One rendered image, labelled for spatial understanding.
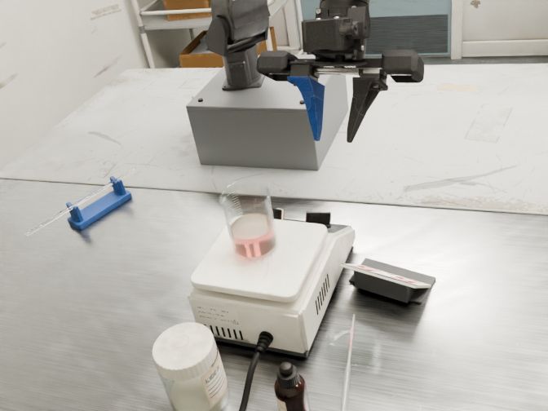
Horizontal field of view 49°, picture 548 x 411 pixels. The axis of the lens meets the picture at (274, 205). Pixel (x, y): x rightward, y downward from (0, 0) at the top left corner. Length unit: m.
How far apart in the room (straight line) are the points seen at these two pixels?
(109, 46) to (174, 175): 1.89
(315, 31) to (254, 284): 0.27
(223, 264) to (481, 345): 0.28
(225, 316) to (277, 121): 0.37
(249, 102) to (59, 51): 1.72
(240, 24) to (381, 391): 0.56
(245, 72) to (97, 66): 1.84
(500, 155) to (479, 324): 0.35
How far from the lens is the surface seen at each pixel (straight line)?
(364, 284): 0.70
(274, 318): 0.61
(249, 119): 0.92
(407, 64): 0.67
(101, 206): 0.95
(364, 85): 0.68
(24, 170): 1.17
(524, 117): 1.06
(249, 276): 0.62
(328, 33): 0.64
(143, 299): 0.77
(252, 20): 0.93
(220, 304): 0.63
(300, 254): 0.63
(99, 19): 2.80
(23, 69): 2.43
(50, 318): 0.80
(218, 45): 0.96
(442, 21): 3.61
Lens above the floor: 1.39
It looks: 34 degrees down
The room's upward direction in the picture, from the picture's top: 10 degrees counter-clockwise
